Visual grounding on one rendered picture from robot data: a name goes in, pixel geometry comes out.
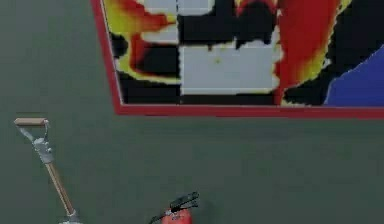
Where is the red framed abstract painting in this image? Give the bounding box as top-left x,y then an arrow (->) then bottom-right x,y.
90,0 -> 384,120

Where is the red fire extinguisher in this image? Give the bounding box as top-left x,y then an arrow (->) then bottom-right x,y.
148,191 -> 201,224

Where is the wooden handled shovel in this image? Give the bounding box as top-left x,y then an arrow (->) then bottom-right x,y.
13,117 -> 84,224

